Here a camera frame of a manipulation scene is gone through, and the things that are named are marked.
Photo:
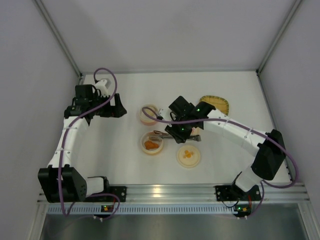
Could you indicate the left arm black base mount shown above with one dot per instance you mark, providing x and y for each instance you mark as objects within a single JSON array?
[{"x": 107, "y": 195}]

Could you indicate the aluminium frame post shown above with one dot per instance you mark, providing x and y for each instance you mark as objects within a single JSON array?
[
  {"x": 46, "y": 16},
  {"x": 279, "y": 34}
]

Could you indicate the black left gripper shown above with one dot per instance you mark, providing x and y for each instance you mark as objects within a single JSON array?
[{"x": 112, "y": 107}]

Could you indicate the orange lunch box bowl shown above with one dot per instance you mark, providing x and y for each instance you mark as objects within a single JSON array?
[{"x": 149, "y": 136}]

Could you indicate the metal tongs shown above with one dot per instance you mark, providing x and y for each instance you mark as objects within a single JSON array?
[{"x": 163, "y": 135}]

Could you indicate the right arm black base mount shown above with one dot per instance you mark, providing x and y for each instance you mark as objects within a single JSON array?
[{"x": 229, "y": 193}]

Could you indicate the orange fried food piece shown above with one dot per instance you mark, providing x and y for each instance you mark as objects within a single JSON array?
[{"x": 150, "y": 145}]

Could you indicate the white steamed bun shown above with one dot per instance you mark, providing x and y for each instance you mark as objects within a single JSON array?
[{"x": 150, "y": 111}]

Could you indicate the aluminium front rail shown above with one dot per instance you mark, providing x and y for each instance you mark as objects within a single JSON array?
[{"x": 206, "y": 194}]

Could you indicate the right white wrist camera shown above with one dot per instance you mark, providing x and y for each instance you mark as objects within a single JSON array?
[{"x": 162, "y": 114}]

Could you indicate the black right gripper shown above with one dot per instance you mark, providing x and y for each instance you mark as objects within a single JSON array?
[{"x": 178, "y": 133}]

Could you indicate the slotted grey cable duct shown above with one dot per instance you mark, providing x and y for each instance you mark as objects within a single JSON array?
[{"x": 151, "y": 209}]

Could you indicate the cream lid with orange knob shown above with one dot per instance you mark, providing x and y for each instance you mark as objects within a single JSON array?
[{"x": 188, "y": 156}]

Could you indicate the right aluminium frame post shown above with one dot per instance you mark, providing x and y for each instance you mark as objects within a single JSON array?
[{"x": 279, "y": 34}]

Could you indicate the left aluminium frame post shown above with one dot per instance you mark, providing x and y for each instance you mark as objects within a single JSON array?
[{"x": 46, "y": 16}]

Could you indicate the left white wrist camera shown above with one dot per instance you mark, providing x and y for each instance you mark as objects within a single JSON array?
[{"x": 103, "y": 85}]

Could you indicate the cream lid with pink knob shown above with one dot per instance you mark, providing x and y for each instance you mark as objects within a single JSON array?
[{"x": 195, "y": 131}]

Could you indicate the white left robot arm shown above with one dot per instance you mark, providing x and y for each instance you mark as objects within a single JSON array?
[{"x": 60, "y": 180}]

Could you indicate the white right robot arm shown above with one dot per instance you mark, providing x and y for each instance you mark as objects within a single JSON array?
[{"x": 266, "y": 147}]

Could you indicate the woven bamboo tray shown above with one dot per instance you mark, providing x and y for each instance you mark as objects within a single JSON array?
[{"x": 218, "y": 102}]

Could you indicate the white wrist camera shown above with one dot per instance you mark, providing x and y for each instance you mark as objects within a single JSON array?
[
  {"x": 103, "y": 85},
  {"x": 162, "y": 114}
]

